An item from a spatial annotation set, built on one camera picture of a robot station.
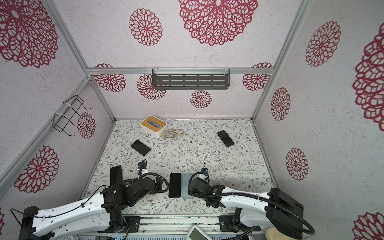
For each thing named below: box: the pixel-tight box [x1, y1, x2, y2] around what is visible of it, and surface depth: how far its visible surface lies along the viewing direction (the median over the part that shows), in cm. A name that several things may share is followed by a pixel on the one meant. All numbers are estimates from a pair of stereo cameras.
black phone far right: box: [216, 130, 235, 147], surface depth 111 cm
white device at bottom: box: [186, 225, 213, 240], surface depth 69 cm
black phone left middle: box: [130, 140, 152, 156], surface depth 105 cm
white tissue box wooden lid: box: [140, 115, 167, 139], surface depth 112 cm
